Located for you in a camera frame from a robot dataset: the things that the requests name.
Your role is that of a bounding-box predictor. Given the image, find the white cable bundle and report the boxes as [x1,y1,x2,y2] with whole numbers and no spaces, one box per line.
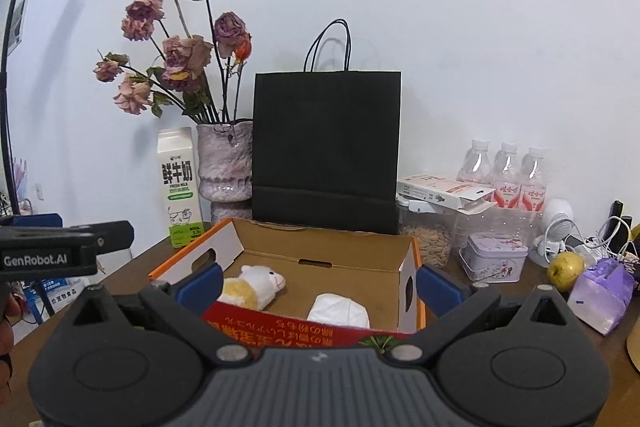
[565,215,638,269]

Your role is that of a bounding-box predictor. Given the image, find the white tissue pack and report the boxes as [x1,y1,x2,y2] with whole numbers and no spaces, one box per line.
[306,292,371,331]

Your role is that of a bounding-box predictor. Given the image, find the dried rose bouquet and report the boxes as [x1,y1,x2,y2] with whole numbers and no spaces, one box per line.
[92,0,254,126]

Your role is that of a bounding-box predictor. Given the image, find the mottled pink ceramic vase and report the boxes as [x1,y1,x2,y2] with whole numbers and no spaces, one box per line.
[195,119,255,226]

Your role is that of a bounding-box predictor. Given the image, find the person's left hand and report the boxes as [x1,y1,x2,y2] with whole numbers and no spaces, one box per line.
[0,286,21,384]

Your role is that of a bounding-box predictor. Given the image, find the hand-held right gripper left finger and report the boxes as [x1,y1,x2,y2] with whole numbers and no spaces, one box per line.
[65,261,253,366]

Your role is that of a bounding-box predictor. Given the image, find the blue printed food packet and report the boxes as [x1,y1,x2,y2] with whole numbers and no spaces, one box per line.
[22,278,70,324]

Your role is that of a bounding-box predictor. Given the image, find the white pink flat carton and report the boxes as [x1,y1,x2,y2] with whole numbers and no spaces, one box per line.
[397,173,496,214]

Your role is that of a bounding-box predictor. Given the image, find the white green milk carton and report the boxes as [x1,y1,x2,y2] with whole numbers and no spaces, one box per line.
[156,127,204,249]

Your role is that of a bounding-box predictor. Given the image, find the cardboard box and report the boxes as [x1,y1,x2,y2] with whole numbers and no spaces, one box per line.
[148,217,428,351]

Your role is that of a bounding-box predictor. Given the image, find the small white desk fan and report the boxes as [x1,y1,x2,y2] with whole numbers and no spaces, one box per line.
[529,198,576,269]

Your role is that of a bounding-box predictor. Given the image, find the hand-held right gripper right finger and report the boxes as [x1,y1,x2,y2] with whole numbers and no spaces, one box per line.
[382,263,573,366]

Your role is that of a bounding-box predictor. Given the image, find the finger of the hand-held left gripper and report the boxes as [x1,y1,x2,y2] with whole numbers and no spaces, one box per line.
[0,212,64,228]
[92,220,135,256]

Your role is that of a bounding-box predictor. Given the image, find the black paper bag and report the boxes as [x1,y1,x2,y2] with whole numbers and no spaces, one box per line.
[251,19,404,237]

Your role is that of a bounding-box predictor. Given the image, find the yellow green apple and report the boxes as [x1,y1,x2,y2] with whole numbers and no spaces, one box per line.
[546,251,586,292]

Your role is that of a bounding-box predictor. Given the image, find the purple white packet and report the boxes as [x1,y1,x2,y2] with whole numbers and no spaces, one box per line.
[566,257,636,336]

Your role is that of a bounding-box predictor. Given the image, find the lavender tin box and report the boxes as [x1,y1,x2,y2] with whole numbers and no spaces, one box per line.
[458,232,530,283]

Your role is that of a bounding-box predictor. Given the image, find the clear pink label water bottle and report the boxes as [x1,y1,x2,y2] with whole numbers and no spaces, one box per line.
[457,139,494,186]
[520,147,549,212]
[492,142,524,209]

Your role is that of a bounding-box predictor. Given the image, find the tan round board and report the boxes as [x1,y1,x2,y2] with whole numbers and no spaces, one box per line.
[625,314,640,374]

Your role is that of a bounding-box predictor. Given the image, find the empty clear plastic container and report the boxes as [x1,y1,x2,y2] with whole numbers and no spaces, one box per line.
[452,202,542,258]

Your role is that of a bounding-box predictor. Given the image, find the clear seed container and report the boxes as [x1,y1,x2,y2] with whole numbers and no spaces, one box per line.
[397,197,464,269]

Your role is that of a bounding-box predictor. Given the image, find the black upright device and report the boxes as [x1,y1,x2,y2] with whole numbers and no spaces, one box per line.
[606,199,626,244]

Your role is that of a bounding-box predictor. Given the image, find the white yellow plush toy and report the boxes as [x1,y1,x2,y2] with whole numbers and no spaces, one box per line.
[220,264,289,311]

